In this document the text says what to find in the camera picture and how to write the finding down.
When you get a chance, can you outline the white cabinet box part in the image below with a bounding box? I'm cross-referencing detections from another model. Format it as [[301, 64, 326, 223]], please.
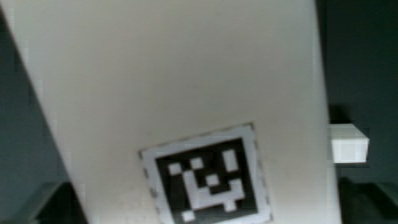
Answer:
[[0, 0, 340, 224]]

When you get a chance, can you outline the white right rail block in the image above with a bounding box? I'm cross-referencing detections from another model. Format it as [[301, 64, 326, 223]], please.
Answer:
[[330, 124, 369, 164]]

